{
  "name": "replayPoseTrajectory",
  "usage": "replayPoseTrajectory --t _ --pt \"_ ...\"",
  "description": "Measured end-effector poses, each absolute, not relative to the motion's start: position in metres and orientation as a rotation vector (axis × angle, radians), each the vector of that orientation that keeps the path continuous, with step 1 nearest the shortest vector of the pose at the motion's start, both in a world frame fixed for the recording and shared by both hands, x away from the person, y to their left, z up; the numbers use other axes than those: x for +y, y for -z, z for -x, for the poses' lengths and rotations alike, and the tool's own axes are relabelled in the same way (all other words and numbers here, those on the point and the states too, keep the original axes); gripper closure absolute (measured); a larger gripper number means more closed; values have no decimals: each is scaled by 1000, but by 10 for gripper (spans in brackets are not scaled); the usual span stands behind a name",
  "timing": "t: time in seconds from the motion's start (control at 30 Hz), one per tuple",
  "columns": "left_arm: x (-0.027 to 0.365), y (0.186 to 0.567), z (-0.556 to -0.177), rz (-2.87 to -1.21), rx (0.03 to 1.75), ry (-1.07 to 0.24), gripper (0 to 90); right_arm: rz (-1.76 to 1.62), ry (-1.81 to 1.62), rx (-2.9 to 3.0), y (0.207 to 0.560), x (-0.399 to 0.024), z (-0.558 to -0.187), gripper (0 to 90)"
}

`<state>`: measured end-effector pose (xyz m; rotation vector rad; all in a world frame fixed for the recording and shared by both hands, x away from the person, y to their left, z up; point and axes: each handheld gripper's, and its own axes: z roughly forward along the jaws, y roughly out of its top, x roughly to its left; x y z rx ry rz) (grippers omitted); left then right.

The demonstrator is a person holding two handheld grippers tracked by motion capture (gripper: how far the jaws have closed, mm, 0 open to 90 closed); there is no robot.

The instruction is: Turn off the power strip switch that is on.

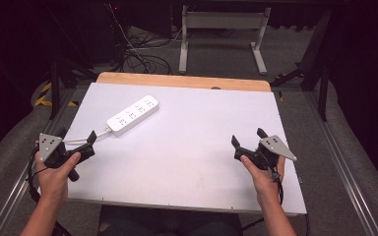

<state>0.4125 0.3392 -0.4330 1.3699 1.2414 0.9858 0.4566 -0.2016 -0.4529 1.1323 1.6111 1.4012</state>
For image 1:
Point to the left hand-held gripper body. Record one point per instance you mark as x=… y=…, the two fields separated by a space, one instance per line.
x=50 y=146

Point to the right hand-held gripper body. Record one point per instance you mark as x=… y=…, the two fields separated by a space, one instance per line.
x=275 y=146

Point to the white power strip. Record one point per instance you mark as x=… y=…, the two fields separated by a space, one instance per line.
x=133 y=114

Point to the person's left hand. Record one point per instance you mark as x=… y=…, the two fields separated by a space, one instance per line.
x=54 y=183

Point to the person's right hand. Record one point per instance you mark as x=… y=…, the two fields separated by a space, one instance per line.
x=267 y=183

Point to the yellow black hazard tape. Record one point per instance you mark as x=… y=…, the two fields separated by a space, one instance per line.
x=44 y=96

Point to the black metal stand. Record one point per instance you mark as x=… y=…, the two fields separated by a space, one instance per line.
x=318 y=65
x=57 y=85

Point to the person's dark trouser legs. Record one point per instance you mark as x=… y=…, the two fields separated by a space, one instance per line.
x=170 y=223

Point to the metal floor rail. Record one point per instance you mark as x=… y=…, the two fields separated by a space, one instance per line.
x=344 y=170
x=16 y=193

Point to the white metal stand frame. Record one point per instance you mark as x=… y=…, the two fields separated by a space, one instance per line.
x=223 y=21

